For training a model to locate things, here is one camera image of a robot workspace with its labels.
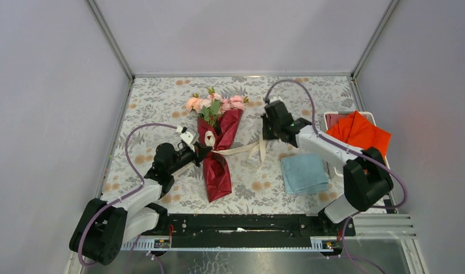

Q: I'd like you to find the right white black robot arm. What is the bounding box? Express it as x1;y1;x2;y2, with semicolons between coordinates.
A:
262;100;394;235

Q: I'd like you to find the floral patterned table mat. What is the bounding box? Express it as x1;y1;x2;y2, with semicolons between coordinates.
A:
101;76;356;214

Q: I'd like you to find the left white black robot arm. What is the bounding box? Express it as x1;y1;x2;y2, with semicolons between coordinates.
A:
69;141;213;266

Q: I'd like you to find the light blue folded cloth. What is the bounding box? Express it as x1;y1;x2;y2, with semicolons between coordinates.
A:
280;154;328;195

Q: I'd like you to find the dark red wrapping paper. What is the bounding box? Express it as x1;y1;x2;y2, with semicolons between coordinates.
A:
197;109;243;203

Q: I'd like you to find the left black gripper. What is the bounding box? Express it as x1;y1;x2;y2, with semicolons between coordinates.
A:
168;142;213;176

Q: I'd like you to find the white plastic basket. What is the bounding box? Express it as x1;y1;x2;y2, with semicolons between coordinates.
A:
323;111;392;179

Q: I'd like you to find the cream ribbon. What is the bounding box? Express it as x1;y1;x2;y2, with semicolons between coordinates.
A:
204;131;266;164

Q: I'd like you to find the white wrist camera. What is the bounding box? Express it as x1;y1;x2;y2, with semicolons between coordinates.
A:
176;126;199;151
268;96;283;104

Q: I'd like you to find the orange cloth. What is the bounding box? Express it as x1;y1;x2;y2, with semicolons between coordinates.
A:
325;110;392;158

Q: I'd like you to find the aluminium front rail frame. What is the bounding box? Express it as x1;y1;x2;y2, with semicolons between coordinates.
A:
78;212;417;252

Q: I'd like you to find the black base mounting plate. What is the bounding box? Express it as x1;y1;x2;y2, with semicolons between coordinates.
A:
132;213;356;249

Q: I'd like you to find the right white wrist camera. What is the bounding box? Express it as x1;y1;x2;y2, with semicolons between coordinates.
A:
268;96;283;104

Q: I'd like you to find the pink fake flower bunch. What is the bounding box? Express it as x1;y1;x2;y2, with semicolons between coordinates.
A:
185;87;249;127

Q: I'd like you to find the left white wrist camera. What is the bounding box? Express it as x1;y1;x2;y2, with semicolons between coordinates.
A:
176;126;199;151

